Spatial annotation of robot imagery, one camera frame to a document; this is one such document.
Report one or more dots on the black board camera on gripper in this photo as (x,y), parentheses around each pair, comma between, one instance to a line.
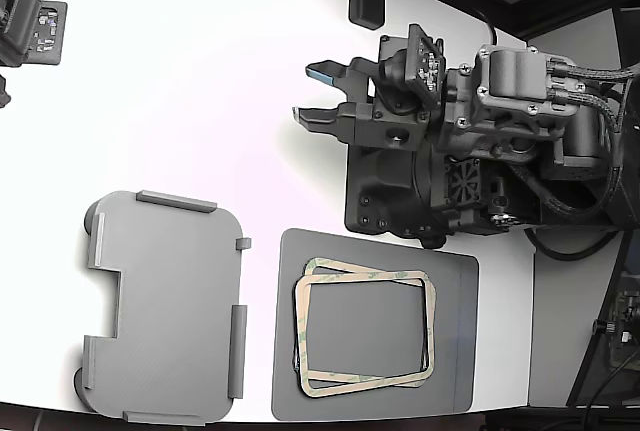
(425,63)

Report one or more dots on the light gray tray box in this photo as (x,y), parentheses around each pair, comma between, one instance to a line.
(170,301)

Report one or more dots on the black six-joint robot arm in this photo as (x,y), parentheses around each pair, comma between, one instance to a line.
(515,81)

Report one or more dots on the black camera module with board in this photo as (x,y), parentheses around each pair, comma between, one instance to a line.
(22,26)

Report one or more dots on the dark gray textured mat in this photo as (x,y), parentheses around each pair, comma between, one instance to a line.
(365,321)

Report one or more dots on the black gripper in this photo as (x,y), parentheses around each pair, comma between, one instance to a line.
(395,126)

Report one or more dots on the beige adhesive frame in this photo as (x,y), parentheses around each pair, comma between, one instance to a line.
(300,321)
(350,265)

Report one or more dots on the black clamp device with knob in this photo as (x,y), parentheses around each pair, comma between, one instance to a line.
(625,323)

